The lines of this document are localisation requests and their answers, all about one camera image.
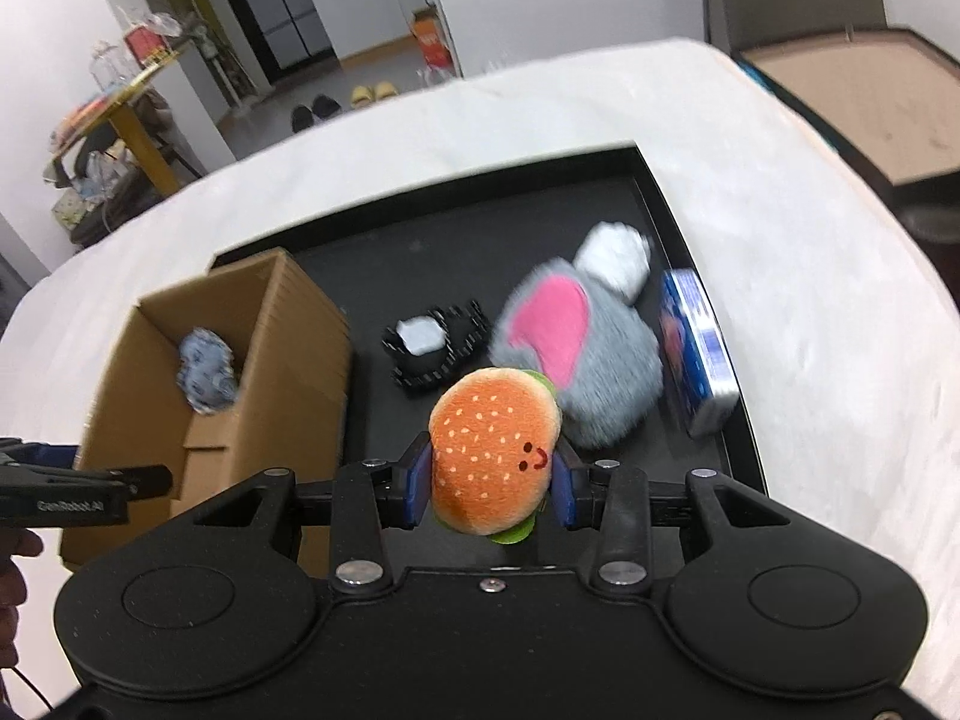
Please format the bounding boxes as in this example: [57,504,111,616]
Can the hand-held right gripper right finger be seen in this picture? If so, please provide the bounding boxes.
[550,442,816,592]

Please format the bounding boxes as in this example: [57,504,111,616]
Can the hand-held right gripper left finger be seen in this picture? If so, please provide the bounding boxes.
[169,433,436,592]

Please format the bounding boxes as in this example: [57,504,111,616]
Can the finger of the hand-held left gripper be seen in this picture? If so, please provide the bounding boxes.
[0,463,174,530]
[0,436,80,469]

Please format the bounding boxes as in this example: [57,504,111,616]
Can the hamburger plush toy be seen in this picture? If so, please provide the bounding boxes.
[428,367,563,545]

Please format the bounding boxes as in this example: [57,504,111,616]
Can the black cloth with white label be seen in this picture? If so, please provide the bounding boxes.
[380,299,493,399]

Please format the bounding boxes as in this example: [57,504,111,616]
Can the grey elephant plush toy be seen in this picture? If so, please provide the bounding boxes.
[487,220,665,452]

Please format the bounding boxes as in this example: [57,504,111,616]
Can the brown cardboard box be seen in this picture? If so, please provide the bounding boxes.
[60,247,354,572]

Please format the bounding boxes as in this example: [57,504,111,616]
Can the black tray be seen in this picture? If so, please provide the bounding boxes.
[210,140,770,568]

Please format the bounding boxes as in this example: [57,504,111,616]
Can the person's left hand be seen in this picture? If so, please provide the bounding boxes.
[0,531,45,673]

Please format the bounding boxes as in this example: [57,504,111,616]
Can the blue rectangular packet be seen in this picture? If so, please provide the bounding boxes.
[658,268,740,440]

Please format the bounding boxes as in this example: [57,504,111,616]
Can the patterned tissue box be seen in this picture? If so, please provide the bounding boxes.
[50,190,92,242]

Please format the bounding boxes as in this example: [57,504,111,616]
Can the round gold-rimmed table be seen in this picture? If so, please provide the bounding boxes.
[41,36,215,200]

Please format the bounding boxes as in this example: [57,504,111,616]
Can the clear glass jar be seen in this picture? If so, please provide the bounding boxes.
[89,40,125,92]

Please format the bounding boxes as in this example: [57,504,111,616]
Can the orange cardboard box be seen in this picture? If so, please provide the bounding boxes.
[410,7,452,68]

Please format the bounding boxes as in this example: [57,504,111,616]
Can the white cabinet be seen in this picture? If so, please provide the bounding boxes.
[301,0,425,63]

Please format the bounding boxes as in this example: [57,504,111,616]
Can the dark grey cabinet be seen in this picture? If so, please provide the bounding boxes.
[202,0,335,84]

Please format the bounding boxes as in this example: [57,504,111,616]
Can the black cable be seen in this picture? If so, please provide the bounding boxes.
[0,663,54,718]

